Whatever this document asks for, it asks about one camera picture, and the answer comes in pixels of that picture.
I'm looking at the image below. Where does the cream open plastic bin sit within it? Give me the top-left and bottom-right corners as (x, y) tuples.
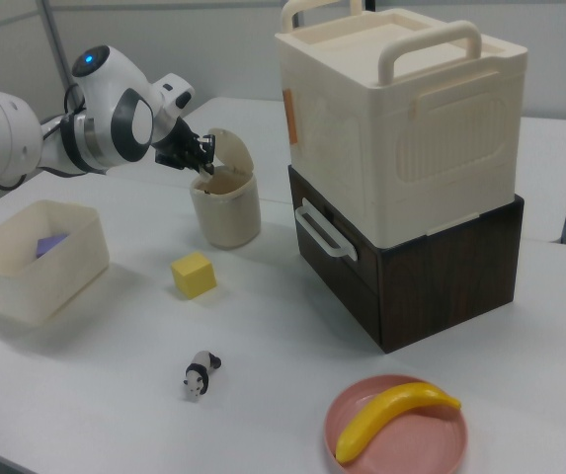
(0, 198), (112, 328)

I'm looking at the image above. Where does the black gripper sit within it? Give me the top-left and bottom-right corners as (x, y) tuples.
(154, 117), (218, 180)

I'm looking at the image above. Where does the yellow foam cube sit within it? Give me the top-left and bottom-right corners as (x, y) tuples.
(170, 251), (218, 301)

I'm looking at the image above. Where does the cream swing-lid trash can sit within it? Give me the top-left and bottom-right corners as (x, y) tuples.
(189, 126), (263, 250)

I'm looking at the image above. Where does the small panda toy figure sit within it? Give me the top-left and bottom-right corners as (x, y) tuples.
(181, 350), (223, 402)

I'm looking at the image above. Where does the pink plate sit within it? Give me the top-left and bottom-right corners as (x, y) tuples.
(322, 373), (470, 474)

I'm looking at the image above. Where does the purple foam cube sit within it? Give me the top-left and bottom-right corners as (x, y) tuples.
(35, 232), (71, 261)

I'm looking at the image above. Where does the cream storage box with handles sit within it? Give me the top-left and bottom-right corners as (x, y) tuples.
(273, 0), (530, 250)

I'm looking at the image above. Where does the white drawer handle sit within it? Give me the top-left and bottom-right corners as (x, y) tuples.
(293, 197), (361, 261)

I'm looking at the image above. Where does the dark brown wooden drawer box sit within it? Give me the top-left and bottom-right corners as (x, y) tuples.
(286, 163), (527, 356)

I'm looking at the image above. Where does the yellow toy banana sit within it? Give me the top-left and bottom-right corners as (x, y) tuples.
(335, 380), (462, 466)

